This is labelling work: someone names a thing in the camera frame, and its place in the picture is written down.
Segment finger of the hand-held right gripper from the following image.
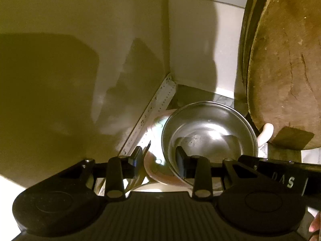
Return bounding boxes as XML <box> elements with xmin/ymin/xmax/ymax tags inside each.
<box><xmin>238</xmin><ymin>155</ymin><xmax>259</xmax><ymax>169</ymax></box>

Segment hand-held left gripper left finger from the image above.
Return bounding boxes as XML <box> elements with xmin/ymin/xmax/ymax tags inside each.
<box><xmin>58</xmin><ymin>146</ymin><xmax>144</xmax><ymax>202</ymax></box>

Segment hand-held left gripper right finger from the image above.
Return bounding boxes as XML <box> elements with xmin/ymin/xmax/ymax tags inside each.
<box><xmin>176</xmin><ymin>146</ymin><xmax>259</xmax><ymax>199</ymax></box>

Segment stainless steel bowl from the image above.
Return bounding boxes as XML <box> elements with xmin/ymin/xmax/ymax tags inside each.
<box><xmin>144</xmin><ymin>101</ymin><xmax>274</xmax><ymax>187</ymax></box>

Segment person's right hand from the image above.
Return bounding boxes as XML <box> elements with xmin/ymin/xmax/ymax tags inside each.
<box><xmin>309</xmin><ymin>210</ymin><xmax>321</xmax><ymax>233</ymax></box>

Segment tan flat board piece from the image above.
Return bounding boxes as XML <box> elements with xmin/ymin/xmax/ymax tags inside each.
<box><xmin>271</xmin><ymin>127</ymin><xmax>314</xmax><ymax>151</ymax></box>

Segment perforated metal strip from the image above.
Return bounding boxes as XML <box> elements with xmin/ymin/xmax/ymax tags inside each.
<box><xmin>118</xmin><ymin>73</ymin><xmax>177</xmax><ymax>156</ymax></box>

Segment round wooden cutting board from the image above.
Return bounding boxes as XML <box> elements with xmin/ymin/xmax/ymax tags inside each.
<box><xmin>246</xmin><ymin>0</ymin><xmax>321</xmax><ymax>151</ymax></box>

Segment black round pan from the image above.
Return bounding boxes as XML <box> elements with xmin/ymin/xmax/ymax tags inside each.
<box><xmin>237</xmin><ymin>0</ymin><xmax>277</xmax><ymax>121</ymax></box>

